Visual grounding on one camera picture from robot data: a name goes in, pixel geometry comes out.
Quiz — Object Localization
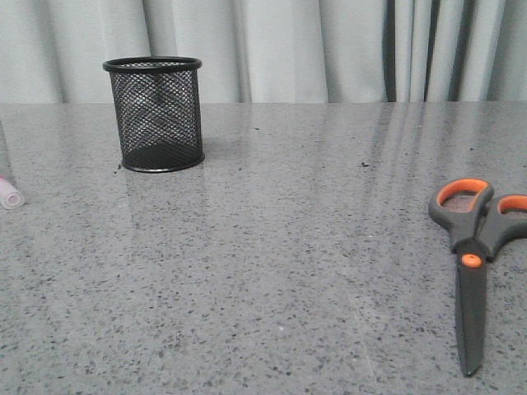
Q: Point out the grey orange scissors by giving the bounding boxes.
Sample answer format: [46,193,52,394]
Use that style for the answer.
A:
[428,178,526,377]

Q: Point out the pink highlighter pen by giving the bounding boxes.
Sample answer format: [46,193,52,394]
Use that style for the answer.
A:
[0,177,25,210]

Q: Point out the black mesh pen holder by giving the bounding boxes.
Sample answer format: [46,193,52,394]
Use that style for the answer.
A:
[103,57,204,173]

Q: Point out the grey curtain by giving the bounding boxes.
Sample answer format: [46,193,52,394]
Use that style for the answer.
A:
[1,1,526,103]

